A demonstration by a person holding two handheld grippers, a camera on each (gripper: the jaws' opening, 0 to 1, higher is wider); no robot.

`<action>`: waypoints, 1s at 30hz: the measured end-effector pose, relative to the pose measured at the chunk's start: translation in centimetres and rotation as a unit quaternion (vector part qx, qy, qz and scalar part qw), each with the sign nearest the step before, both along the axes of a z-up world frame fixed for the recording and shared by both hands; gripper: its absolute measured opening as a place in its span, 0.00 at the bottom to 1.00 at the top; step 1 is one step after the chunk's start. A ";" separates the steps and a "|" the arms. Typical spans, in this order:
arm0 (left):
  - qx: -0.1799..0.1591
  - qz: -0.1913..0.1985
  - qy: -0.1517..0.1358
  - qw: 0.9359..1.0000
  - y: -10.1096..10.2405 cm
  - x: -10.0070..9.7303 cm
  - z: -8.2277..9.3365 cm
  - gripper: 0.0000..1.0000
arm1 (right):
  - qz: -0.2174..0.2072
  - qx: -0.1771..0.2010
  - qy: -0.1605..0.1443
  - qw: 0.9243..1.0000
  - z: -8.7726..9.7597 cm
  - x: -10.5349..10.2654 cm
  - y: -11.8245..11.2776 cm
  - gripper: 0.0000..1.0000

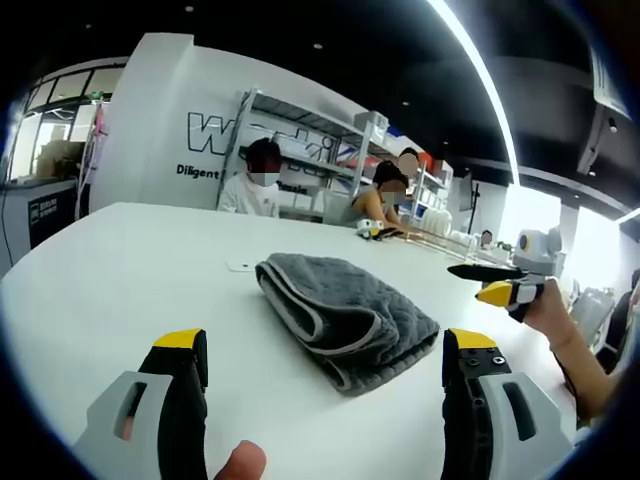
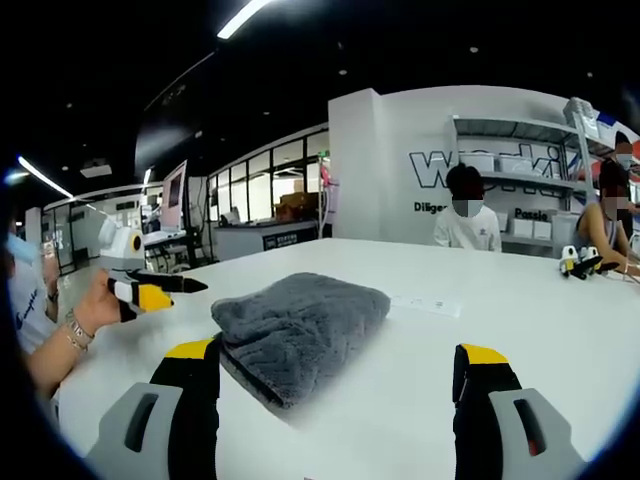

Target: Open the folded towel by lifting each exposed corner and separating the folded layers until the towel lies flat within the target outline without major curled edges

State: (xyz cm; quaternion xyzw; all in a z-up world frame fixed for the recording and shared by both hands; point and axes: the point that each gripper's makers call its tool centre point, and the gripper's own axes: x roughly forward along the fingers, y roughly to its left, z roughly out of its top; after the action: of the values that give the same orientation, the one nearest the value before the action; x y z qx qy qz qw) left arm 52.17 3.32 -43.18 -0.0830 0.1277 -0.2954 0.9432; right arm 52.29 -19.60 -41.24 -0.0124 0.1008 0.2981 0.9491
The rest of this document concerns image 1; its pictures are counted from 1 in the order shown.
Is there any person's left hand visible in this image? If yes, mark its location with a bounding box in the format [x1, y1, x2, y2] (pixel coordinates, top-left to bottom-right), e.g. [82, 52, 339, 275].
[214, 439, 268, 480]

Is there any grey chair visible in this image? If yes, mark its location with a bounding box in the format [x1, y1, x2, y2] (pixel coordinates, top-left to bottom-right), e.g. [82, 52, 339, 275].
[569, 284, 617, 347]

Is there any metal storage shelf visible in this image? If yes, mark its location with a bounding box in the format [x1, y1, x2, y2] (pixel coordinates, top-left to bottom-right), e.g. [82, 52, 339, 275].
[215, 87, 386, 224]
[409, 158, 455, 236]

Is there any grey towel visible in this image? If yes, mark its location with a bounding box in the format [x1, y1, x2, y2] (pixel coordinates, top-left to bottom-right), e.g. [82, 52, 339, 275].
[254, 252, 441, 398]

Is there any person's right hand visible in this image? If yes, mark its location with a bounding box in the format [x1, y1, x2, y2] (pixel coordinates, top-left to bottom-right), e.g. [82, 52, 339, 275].
[524, 278, 577, 351]

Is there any stack of white plates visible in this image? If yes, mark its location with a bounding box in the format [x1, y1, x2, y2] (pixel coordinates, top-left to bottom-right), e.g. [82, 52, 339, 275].
[422, 207, 455, 237]

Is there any ceiling light strip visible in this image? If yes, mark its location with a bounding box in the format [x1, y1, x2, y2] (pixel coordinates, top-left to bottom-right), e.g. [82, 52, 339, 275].
[428, 0, 525, 187]

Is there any black counter cabinet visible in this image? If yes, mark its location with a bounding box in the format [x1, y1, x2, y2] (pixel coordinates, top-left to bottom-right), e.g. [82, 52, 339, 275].
[0, 178, 80, 274]

